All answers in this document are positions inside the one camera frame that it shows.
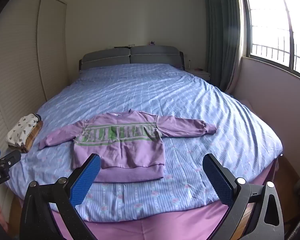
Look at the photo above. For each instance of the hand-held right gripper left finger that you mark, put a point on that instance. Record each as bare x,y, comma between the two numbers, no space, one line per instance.
86,180

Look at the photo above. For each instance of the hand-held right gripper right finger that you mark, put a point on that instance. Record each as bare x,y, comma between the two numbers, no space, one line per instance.
218,180

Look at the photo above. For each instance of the purple sweatshirt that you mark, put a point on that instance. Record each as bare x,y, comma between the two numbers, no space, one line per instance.
130,152

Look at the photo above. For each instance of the white patterned folded garment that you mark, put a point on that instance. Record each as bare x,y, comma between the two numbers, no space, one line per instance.
18,130

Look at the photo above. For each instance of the pink bed sheet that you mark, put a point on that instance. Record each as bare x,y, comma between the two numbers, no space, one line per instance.
165,226

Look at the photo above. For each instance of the cream wardrobe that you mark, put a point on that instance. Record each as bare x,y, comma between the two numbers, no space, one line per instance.
22,60

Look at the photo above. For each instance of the bed with blue floral cover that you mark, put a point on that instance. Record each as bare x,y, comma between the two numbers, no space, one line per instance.
165,95

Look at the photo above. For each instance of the white nightstand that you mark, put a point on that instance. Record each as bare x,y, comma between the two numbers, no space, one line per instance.
201,74

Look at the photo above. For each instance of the grey padded headboard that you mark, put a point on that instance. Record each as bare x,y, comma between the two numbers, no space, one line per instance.
130,56

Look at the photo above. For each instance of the dark flat items on headboard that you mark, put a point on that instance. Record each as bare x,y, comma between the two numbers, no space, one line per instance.
122,46

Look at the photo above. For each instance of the grey-green curtain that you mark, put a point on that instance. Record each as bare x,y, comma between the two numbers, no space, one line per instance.
222,35

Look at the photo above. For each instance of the small purple figurine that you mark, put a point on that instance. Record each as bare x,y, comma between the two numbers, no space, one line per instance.
153,43

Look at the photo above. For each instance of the barred window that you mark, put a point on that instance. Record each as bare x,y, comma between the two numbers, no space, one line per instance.
272,27

